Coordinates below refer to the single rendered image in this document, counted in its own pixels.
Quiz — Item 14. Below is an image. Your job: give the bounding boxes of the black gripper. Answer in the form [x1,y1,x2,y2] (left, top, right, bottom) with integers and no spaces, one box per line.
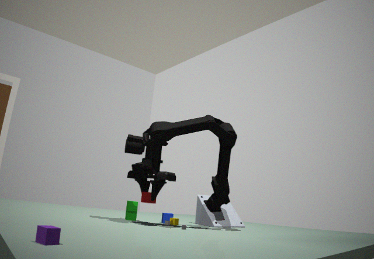
[127,155,176,201]

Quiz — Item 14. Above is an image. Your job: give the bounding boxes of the small yellow block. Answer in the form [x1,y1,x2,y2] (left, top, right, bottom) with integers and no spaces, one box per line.
[170,217,179,225]

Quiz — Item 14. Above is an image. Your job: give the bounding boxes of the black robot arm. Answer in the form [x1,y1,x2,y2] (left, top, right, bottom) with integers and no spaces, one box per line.
[124,115,237,212]

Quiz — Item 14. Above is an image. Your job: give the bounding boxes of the blue block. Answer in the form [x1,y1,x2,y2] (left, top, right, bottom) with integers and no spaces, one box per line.
[161,213,174,223]

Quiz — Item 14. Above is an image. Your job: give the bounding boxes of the purple cube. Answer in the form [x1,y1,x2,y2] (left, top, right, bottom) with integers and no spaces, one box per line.
[35,225,61,246]

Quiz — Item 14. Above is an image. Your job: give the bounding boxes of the green block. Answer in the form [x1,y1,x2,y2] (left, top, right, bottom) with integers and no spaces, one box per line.
[125,210,137,221]
[126,201,138,211]

